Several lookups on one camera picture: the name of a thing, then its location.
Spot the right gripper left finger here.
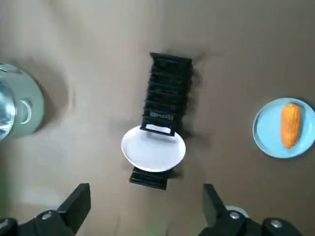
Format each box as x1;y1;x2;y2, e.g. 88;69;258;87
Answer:
0;183;92;236

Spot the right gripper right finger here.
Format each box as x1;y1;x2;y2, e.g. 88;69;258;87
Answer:
203;183;306;236

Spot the yellow corn cob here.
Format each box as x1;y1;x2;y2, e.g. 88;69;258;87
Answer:
281;103;302;149

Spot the glass pot lid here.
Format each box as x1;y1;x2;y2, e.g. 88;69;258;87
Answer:
0;64;17;142

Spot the light blue plate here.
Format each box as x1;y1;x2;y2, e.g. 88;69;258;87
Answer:
252;97;315;158

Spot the stainless steel pot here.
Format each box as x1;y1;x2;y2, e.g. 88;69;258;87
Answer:
0;62;45;142

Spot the white plate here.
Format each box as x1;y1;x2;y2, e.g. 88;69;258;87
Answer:
120;125;187;173

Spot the black dish rack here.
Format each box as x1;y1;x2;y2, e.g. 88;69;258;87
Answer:
129;51;194;191

